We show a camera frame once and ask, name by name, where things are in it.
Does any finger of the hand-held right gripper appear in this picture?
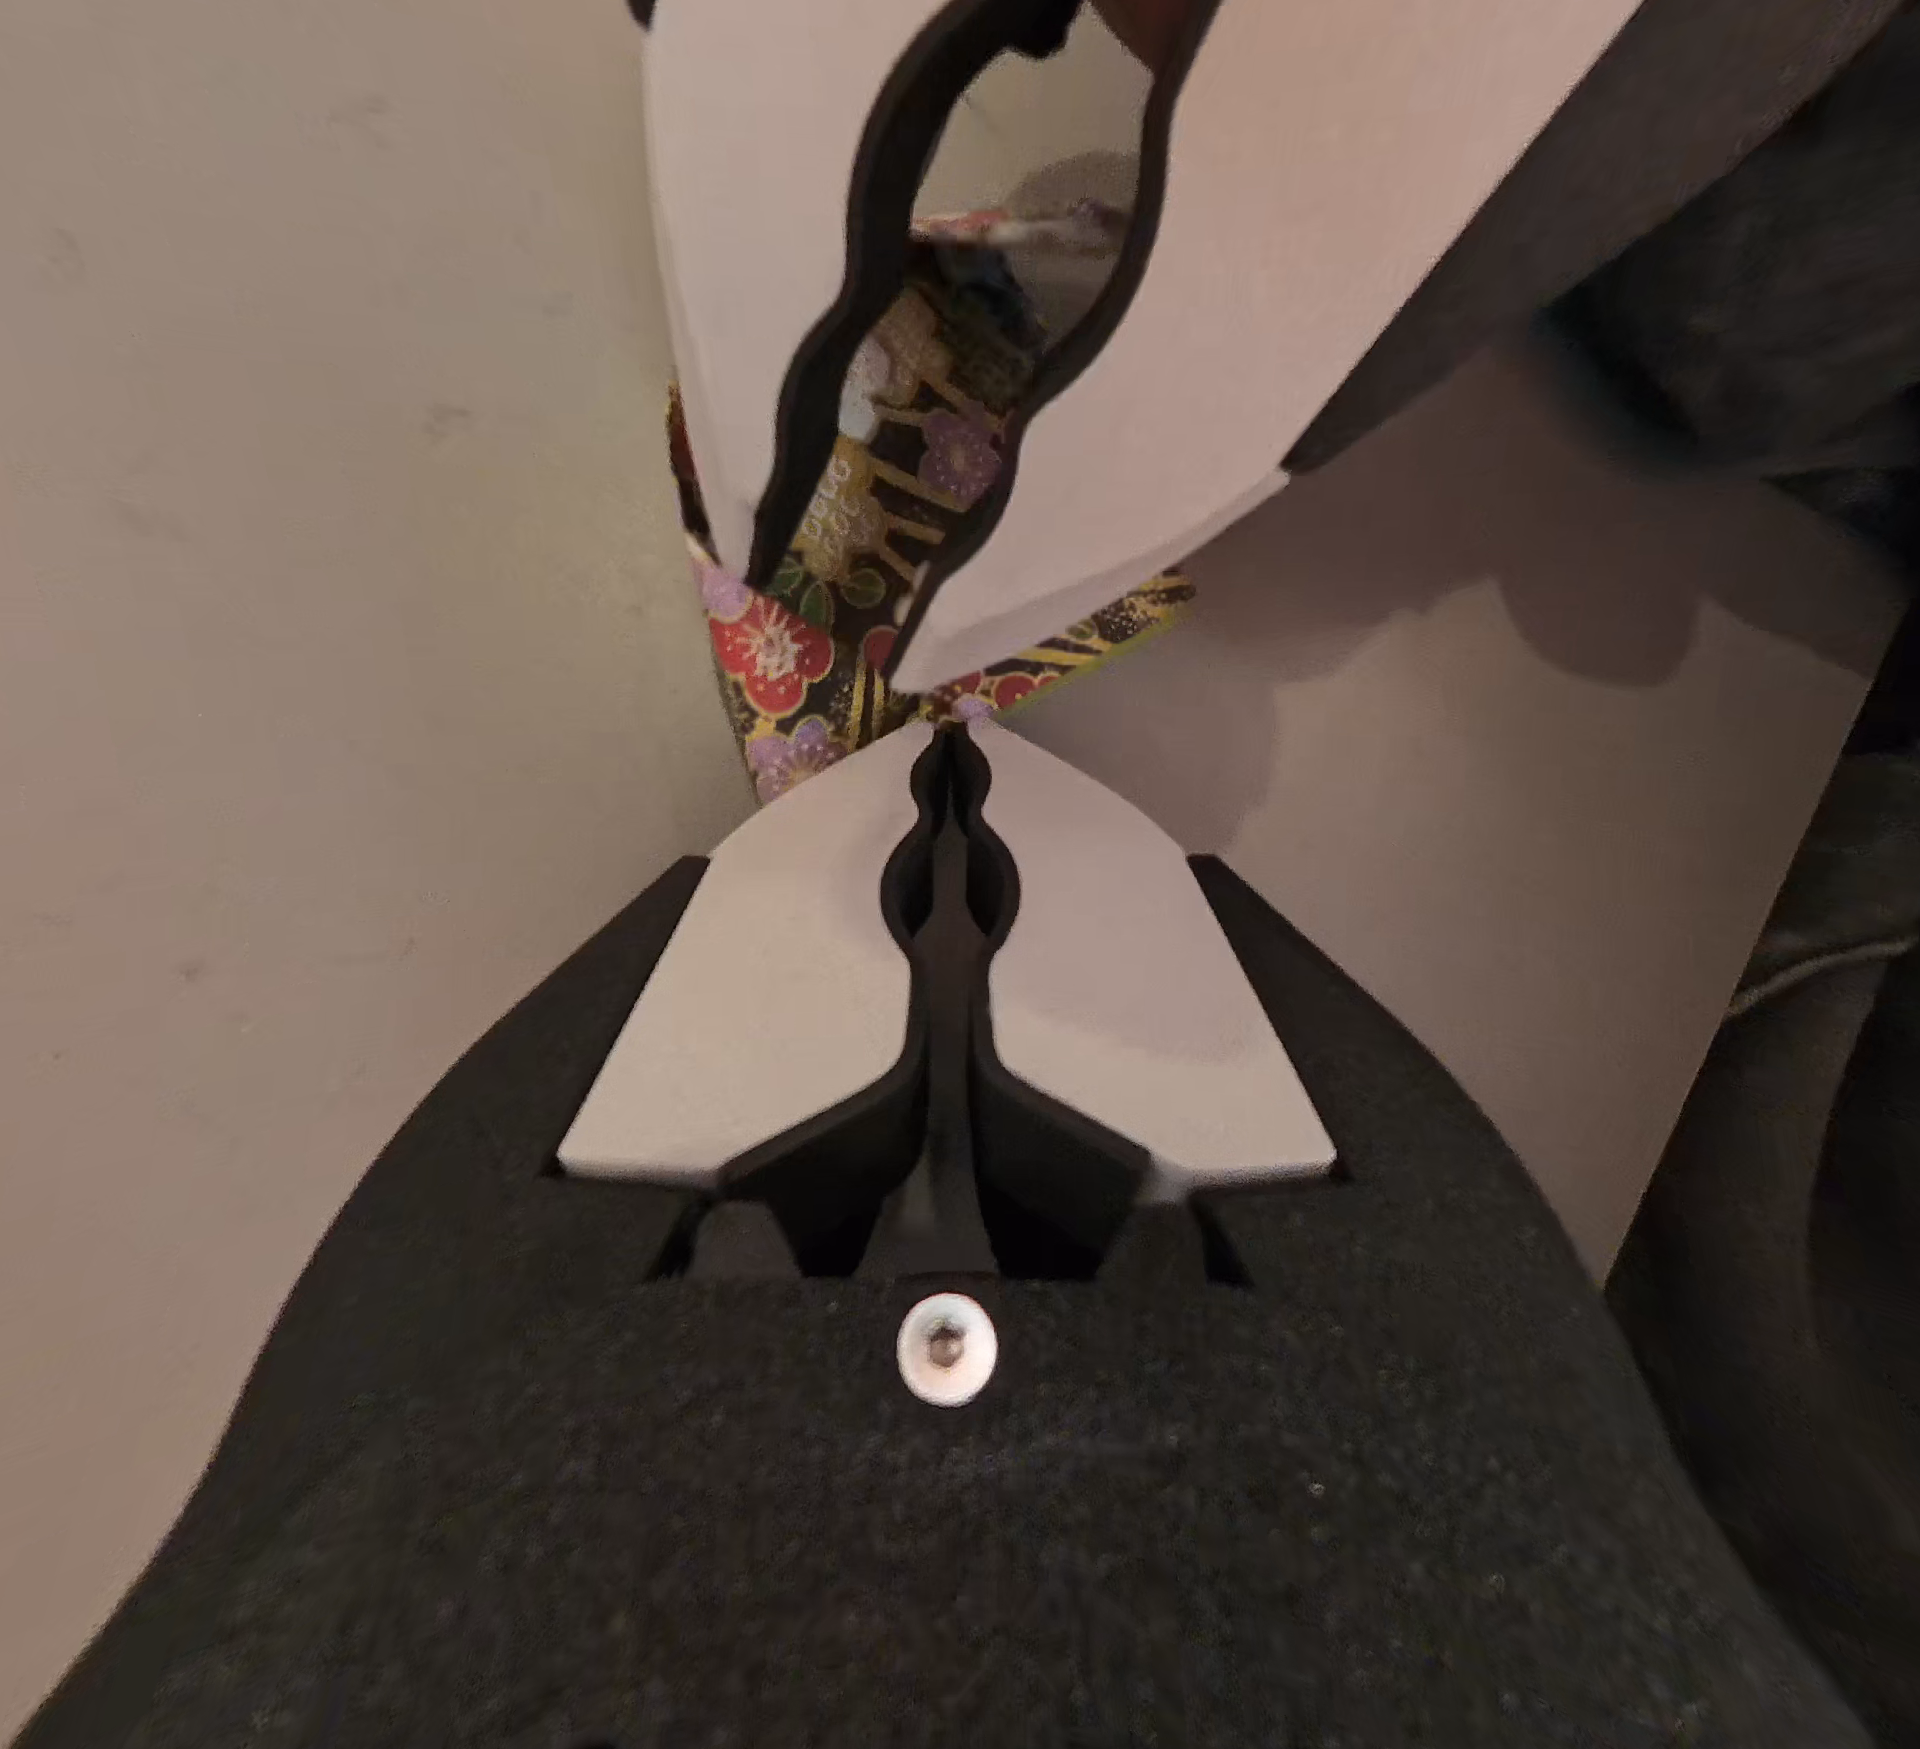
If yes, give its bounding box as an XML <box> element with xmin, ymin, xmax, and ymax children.
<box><xmin>888</xmin><ymin>0</ymin><xmax>1691</xmax><ymax>696</ymax></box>
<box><xmin>642</xmin><ymin>0</ymin><xmax>1143</xmax><ymax>585</ymax></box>

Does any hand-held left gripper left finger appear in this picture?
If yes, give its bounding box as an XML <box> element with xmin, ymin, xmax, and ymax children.
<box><xmin>557</xmin><ymin>718</ymin><xmax>957</xmax><ymax>1277</ymax></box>

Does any green floral origami paper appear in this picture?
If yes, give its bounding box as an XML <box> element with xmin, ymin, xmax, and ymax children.
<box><xmin>666</xmin><ymin>203</ymin><xmax>1198</xmax><ymax>806</ymax></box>

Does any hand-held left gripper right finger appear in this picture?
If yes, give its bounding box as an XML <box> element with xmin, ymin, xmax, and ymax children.
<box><xmin>957</xmin><ymin>718</ymin><xmax>1338</xmax><ymax>1277</ymax></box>

